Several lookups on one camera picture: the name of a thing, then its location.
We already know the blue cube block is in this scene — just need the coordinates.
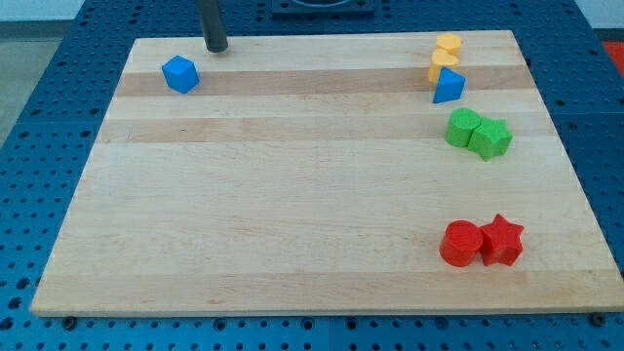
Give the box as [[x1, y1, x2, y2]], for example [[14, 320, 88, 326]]
[[162, 56, 200, 94]]

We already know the wooden board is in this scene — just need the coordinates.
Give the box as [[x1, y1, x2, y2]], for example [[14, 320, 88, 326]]
[[30, 30, 623, 317]]

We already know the green cylinder block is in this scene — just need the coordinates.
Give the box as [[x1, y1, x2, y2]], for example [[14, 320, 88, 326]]
[[445, 107, 482, 147]]

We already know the red cylinder block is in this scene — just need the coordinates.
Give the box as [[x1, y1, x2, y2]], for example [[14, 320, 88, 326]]
[[439, 219, 483, 267]]

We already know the blue triangle block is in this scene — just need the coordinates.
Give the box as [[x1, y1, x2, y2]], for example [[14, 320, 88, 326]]
[[433, 67, 466, 103]]

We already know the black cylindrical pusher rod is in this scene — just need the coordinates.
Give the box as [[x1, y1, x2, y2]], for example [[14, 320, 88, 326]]
[[195, 0, 228, 54]]

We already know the yellow heart block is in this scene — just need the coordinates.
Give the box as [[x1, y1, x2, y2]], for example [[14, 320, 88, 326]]
[[427, 49, 459, 83]]

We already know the green star block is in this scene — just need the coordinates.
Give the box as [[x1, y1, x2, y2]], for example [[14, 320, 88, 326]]
[[467, 116, 513, 161]]

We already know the yellow hexagon block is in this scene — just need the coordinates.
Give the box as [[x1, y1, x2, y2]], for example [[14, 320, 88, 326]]
[[436, 32, 462, 57]]

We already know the red star block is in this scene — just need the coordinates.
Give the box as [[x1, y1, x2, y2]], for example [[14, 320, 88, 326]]
[[480, 214, 525, 266]]

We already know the black screw front left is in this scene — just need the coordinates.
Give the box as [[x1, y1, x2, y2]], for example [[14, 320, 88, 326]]
[[61, 316, 77, 331]]

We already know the black screw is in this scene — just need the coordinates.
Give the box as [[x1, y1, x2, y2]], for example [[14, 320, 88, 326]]
[[589, 313, 606, 328], [61, 316, 77, 331]]

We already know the black screw front right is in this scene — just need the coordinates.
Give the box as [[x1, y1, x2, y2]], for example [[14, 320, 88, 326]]
[[589, 313, 606, 328]]

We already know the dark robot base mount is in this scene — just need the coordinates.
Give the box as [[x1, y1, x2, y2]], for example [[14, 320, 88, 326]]
[[269, 0, 376, 18]]

